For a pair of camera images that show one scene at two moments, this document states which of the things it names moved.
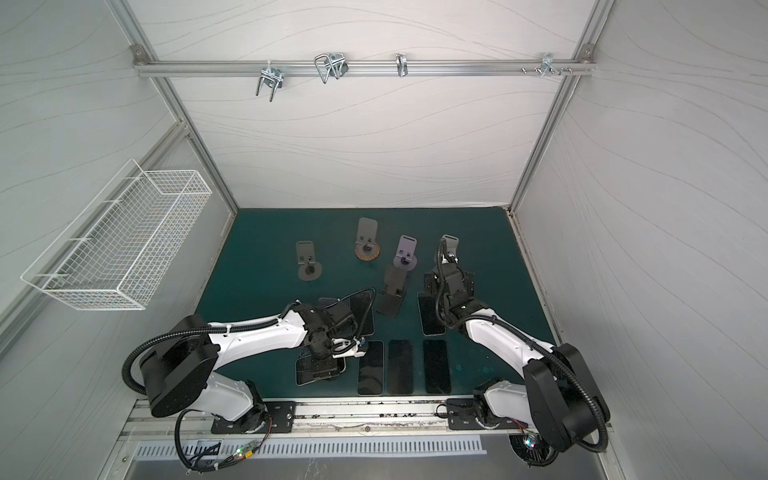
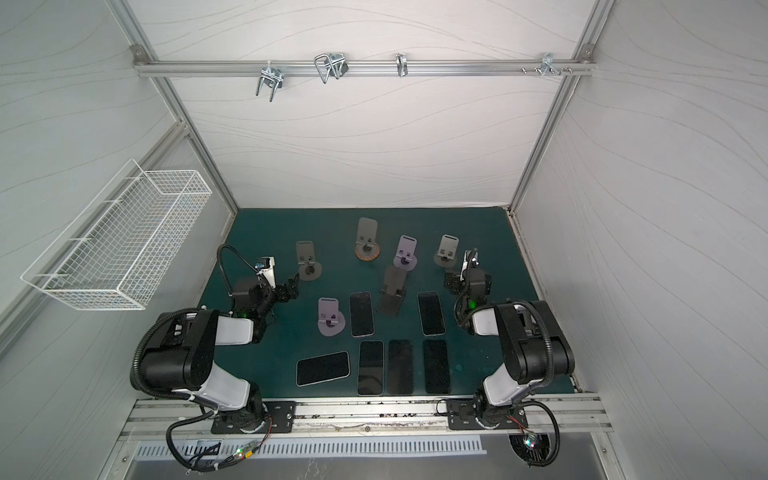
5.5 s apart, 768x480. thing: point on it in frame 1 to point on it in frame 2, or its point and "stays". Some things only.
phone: x=371 y=370 stays
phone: x=362 y=311 stays
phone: x=400 y=367 stays
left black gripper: x=335 y=336 to x=292 y=288
